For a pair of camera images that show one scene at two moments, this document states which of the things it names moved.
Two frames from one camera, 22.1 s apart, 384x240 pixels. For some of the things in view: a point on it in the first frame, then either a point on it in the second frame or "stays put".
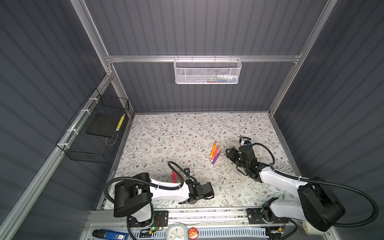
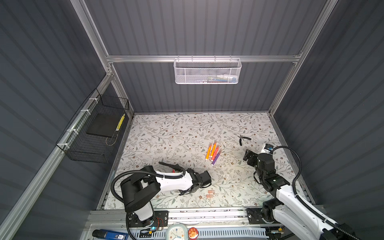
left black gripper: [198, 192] to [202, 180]
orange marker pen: [214, 148] stays put
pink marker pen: [214, 154] stays put
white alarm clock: [176, 231] stays put
